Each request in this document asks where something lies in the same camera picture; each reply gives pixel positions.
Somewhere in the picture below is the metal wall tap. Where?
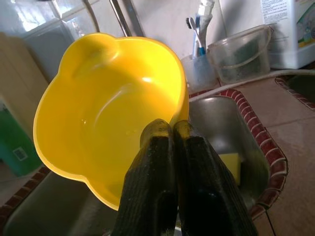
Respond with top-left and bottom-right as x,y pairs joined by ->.
108,0 -> 146,37

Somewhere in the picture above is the blue toothbrush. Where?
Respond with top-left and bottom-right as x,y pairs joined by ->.
186,16 -> 207,57

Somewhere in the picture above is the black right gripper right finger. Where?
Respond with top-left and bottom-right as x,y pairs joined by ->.
173,119 -> 259,236

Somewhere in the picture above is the green liquid bottle blue cap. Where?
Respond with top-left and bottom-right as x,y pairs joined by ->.
0,94 -> 42,177

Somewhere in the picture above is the clear plastic bucket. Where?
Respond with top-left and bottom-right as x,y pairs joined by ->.
208,24 -> 274,84

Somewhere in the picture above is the yellow plastic bowl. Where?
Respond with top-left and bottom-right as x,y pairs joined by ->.
32,32 -> 190,211

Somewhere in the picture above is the beige water ionizer machine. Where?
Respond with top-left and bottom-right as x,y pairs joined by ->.
0,14 -> 74,138

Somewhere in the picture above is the small steel sink basin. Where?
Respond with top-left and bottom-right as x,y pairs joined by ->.
0,95 -> 288,236

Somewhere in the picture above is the white detergent bottle yellow cap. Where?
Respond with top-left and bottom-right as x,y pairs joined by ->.
260,0 -> 315,70

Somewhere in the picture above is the flat yellow green sponge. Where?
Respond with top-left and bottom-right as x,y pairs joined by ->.
218,152 -> 246,185

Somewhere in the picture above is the clear toothbrush cup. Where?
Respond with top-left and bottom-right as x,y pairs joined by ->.
181,54 -> 219,91

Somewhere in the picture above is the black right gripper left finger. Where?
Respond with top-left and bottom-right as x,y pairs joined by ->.
112,118 -> 179,236

